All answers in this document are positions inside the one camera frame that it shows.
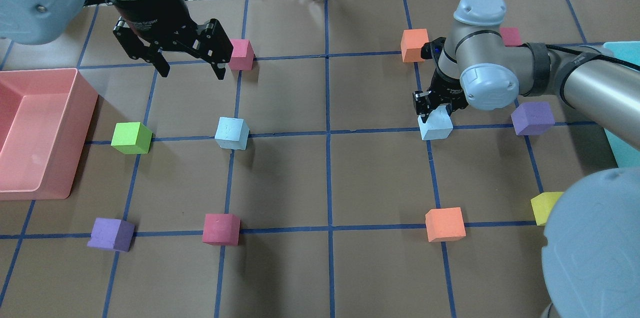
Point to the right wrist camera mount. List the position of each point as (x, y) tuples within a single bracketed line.
[(433, 50)]

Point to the teal tray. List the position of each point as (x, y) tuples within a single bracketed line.
[(625, 155)]

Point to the pink block far right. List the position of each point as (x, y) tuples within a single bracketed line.
[(511, 36)]

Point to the orange block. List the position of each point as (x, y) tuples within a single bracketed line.
[(445, 225), (412, 42)]

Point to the orange block near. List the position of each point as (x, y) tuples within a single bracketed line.
[(445, 225)]

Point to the orange block far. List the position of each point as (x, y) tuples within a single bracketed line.
[(412, 42)]

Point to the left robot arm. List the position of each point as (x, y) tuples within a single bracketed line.
[(36, 22)]

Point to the green block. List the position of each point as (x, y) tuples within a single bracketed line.
[(131, 138)]

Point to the yellow block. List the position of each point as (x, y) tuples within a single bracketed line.
[(542, 205)]

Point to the purple block near pink tray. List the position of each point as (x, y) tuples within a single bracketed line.
[(111, 235)]

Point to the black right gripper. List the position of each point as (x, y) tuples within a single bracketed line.
[(446, 89)]

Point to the light blue block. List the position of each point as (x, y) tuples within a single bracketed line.
[(438, 126), (232, 133)]

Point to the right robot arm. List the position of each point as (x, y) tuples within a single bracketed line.
[(590, 262)]

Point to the pink block near left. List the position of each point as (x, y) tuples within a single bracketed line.
[(221, 230)]

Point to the pink tray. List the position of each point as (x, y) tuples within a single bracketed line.
[(45, 116)]

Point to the pink block far left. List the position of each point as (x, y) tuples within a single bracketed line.
[(242, 55)]

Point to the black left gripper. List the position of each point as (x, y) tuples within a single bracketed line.
[(152, 10)]

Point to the purple block near teal tray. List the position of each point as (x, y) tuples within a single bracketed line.
[(532, 118)]

